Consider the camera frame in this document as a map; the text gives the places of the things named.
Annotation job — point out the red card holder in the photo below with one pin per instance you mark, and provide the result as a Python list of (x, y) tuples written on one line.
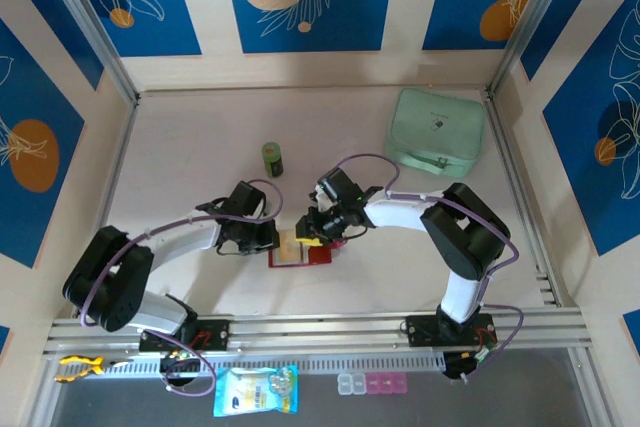
[(320, 257)]

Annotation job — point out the green cylindrical can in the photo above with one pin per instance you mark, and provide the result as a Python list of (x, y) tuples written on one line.
[(273, 159)]

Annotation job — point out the blue snack packet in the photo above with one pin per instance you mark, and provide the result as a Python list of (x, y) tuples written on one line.
[(255, 392)]

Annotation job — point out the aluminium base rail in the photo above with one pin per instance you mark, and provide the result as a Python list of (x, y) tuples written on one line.
[(320, 329)]

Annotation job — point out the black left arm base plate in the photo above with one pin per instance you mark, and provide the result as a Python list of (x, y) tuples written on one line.
[(215, 334)]

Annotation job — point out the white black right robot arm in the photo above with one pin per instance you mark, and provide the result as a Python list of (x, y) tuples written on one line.
[(400, 214)]

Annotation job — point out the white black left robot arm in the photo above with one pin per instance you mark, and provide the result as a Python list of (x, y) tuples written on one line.
[(185, 237)]

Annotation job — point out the pink small pill box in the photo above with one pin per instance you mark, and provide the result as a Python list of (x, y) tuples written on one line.
[(400, 383), (387, 383), (373, 383)]

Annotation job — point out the mint green zip pouch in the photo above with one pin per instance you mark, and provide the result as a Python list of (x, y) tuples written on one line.
[(435, 127)]

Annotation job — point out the clear small pill box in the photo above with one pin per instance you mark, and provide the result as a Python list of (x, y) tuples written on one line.
[(344, 383), (358, 383)]

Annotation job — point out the aluminium frame post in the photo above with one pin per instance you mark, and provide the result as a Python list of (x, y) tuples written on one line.
[(92, 27), (531, 22)]

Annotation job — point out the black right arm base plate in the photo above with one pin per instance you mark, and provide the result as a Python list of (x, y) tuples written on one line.
[(422, 331)]

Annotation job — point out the gold credit card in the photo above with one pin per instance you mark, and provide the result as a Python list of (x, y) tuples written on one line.
[(290, 249)]

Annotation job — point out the aluminium table side rail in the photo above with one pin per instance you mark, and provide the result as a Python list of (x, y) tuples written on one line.
[(506, 147), (111, 197)]

